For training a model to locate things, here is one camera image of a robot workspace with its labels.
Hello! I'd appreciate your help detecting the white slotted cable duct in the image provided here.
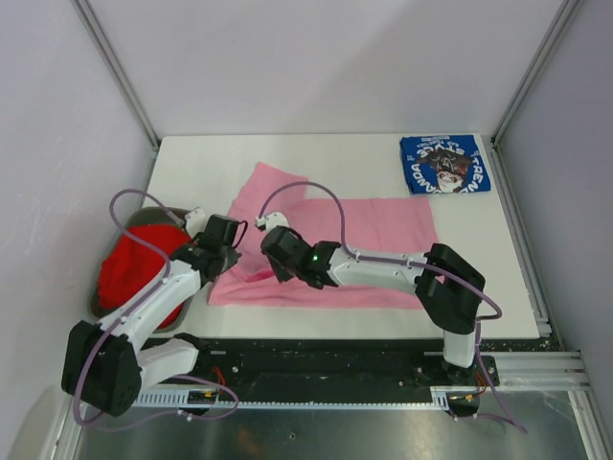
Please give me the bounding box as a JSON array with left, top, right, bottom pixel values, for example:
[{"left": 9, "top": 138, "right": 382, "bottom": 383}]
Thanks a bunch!
[{"left": 133, "top": 384, "right": 477, "bottom": 411}]

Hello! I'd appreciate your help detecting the right aluminium frame post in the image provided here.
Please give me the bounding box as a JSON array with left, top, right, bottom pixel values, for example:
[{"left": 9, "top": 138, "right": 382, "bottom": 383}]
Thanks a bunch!
[{"left": 491, "top": 0, "right": 584, "bottom": 146}]

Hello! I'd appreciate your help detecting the folded blue printed t shirt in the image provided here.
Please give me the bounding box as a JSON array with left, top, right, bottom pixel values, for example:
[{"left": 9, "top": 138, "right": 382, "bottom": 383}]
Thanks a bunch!
[{"left": 399, "top": 134, "right": 491, "bottom": 196}]

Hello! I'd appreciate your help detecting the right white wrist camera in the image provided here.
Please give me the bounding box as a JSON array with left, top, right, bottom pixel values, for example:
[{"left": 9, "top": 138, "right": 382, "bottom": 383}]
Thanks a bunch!
[{"left": 255, "top": 212, "right": 289, "bottom": 233}]

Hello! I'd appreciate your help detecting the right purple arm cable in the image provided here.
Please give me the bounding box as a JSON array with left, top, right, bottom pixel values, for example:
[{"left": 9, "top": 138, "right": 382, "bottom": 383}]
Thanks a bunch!
[{"left": 258, "top": 180, "right": 503, "bottom": 346}]

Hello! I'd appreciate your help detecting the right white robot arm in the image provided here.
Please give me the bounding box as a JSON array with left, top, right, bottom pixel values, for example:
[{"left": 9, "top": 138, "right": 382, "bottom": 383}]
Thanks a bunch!
[{"left": 261, "top": 226, "right": 486, "bottom": 384}]

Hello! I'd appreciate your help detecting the pink t shirt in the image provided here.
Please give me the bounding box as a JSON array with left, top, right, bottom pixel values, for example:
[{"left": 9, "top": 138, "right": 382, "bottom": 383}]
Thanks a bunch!
[{"left": 206, "top": 161, "right": 441, "bottom": 311}]

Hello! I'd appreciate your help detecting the left aluminium frame post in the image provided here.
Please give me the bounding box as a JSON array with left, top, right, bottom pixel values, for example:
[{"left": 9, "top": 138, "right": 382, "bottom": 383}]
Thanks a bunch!
[{"left": 71, "top": 0, "right": 161, "bottom": 151}]

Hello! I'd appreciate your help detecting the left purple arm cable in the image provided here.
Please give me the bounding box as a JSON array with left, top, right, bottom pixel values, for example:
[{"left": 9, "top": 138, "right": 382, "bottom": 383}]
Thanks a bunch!
[{"left": 72, "top": 189, "right": 193, "bottom": 426}]

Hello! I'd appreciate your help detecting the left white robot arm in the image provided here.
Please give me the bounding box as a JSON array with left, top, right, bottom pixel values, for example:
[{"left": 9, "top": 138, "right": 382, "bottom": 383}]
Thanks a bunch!
[{"left": 60, "top": 214, "right": 248, "bottom": 417}]

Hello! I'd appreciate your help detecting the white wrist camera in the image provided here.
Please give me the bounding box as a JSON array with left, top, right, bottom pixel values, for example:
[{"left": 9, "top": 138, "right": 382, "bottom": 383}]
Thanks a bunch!
[
  {"left": 184, "top": 207, "right": 208, "bottom": 235},
  {"left": 255, "top": 212, "right": 289, "bottom": 233}
]

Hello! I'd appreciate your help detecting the red t shirt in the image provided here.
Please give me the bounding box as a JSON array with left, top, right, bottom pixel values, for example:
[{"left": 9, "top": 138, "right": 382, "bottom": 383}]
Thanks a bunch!
[{"left": 96, "top": 224, "right": 190, "bottom": 316}]

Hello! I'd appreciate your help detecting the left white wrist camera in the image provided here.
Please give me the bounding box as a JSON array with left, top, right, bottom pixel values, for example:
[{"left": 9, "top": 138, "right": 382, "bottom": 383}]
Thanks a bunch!
[{"left": 184, "top": 207, "right": 208, "bottom": 235}]

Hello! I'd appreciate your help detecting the aluminium frame post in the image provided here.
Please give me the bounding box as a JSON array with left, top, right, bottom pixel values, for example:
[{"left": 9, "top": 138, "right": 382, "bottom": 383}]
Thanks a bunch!
[
  {"left": 491, "top": 0, "right": 584, "bottom": 146},
  {"left": 71, "top": 0, "right": 161, "bottom": 151}
]

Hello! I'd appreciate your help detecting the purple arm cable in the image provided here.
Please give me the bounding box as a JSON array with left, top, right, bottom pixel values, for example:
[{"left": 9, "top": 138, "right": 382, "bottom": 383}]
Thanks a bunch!
[
  {"left": 258, "top": 180, "right": 503, "bottom": 346},
  {"left": 72, "top": 189, "right": 193, "bottom": 426}
]

